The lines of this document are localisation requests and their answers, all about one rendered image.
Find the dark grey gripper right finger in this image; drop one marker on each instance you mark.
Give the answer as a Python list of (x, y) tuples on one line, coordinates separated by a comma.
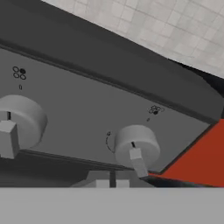
[(125, 178)]

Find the grey stove knob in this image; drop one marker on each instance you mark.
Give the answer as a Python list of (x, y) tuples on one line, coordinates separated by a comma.
[(24, 116), (137, 143)]

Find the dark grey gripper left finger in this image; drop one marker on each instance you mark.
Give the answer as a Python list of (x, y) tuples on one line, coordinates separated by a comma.
[(97, 178)]

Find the dark grey stove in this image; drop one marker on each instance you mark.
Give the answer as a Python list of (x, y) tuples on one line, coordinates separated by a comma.
[(87, 93)]

